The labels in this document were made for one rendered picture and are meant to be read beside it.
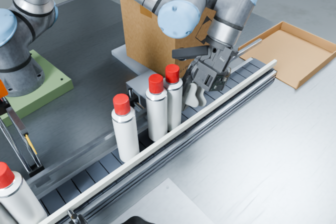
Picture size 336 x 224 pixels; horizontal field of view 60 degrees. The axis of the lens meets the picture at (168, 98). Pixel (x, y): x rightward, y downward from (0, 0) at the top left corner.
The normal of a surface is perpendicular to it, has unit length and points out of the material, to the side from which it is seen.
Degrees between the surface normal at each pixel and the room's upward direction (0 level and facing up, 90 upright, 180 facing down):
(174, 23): 91
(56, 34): 0
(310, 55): 0
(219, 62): 60
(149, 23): 90
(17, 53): 91
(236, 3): 65
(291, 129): 0
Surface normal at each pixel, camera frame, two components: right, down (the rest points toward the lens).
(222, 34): -0.25, 0.29
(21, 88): 0.44, 0.39
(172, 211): 0.00, -0.71
